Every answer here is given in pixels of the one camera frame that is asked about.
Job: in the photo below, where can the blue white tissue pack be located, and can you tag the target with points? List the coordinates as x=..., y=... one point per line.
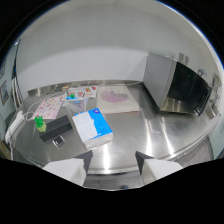
x=92, y=127

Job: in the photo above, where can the white card with red pictures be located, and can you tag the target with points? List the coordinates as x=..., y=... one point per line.
x=85, y=91

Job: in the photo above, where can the silver microwave oven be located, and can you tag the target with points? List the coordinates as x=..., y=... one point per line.
x=176, y=85

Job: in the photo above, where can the pink sticker sheet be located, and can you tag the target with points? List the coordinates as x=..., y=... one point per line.
x=50, y=106

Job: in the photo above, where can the green cactus toy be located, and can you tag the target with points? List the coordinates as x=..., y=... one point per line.
x=40, y=123

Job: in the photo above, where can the clear plastic container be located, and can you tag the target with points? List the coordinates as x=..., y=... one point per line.
x=75, y=102

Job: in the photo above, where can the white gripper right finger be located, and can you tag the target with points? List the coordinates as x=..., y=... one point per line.
x=156, y=166

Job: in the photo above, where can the white power strip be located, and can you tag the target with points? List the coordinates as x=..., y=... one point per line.
x=14, y=125

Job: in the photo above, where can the white box with pink print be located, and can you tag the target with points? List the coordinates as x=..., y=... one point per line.
x=116, y=99

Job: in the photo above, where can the small black square object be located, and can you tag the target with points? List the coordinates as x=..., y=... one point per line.
x=58, y=141

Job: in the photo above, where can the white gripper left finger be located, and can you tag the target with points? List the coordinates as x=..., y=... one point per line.
x=68, y=169

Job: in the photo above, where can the long black box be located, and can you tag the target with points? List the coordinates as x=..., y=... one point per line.
x=55, y=127

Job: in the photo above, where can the framed wall picture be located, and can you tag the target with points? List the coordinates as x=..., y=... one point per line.
x=4, y=92

